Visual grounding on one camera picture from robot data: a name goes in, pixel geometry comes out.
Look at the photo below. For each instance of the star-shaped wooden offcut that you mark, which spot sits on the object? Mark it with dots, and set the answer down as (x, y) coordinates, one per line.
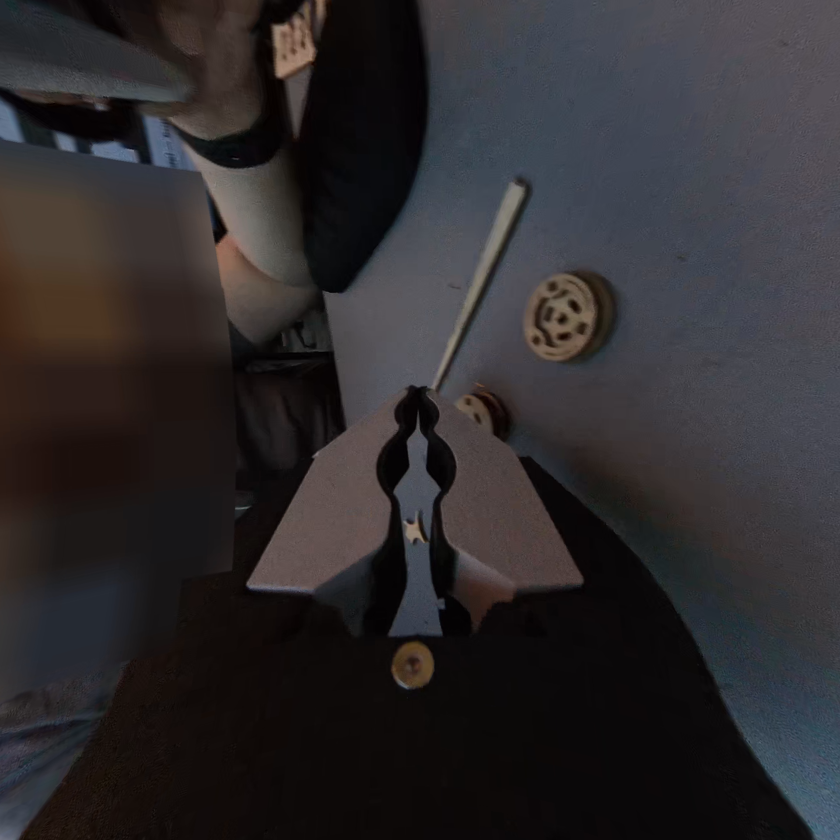
(415, 530)

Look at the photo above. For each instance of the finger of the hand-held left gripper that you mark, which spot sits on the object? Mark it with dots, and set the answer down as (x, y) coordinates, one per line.
(79, 59)

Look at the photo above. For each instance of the thin wooden stick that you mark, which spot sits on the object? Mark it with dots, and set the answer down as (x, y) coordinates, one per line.
(485, 275)

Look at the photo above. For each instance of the black wrist rest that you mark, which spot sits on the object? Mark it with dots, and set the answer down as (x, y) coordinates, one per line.
(361, 131)

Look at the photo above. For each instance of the wooden wheel disc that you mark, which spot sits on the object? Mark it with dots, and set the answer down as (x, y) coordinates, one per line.
(568, 315)
(476, 410)

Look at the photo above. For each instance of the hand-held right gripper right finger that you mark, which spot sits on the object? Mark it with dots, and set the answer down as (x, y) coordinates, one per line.
(505, 525)

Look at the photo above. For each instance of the black wristband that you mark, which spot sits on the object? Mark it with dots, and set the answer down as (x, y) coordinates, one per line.
(236, 154)

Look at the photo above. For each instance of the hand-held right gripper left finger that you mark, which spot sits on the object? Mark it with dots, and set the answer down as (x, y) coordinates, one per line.
(328, 525)

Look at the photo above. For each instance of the person's left hand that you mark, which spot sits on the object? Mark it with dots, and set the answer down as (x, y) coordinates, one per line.
(223, 65)

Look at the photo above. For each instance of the grey desk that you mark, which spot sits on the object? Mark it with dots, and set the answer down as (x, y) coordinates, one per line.
(656, 197)

